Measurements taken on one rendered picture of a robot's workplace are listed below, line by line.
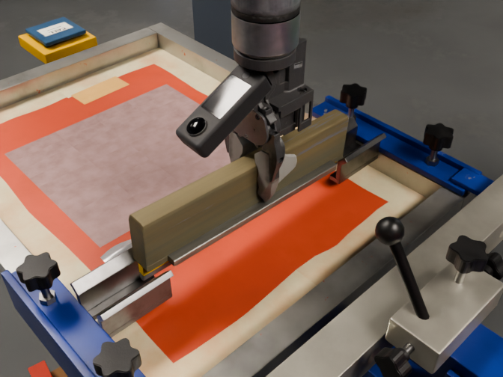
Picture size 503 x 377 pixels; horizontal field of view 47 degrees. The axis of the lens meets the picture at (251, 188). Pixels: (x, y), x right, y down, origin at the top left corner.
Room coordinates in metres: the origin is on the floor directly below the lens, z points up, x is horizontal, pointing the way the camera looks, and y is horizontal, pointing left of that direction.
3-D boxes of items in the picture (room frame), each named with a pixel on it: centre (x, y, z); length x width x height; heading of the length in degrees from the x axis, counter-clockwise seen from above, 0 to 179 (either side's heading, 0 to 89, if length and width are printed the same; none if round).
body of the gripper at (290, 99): (0.61, -0.02, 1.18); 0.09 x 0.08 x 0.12; 133
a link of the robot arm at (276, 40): (0.61, -0.01, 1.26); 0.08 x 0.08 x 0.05
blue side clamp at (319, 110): (0.76, -0.22, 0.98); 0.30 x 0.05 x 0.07; 43
